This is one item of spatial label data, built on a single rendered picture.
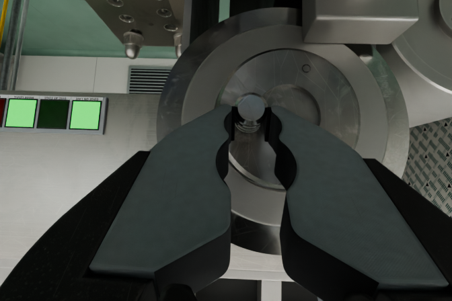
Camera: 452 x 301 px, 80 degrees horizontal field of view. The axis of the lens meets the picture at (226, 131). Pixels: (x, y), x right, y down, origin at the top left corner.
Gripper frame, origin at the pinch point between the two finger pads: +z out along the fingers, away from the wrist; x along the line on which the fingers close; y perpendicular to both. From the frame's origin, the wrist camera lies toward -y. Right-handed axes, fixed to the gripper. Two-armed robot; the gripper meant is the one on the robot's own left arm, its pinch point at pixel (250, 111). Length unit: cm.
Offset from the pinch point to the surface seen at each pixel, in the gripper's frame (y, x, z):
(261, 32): -2.1, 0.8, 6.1
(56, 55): 81, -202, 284
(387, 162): 4.0, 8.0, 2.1
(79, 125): 19.4, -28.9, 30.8
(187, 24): -2.1, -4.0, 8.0
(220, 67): -0.4, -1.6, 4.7
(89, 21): 37, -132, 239
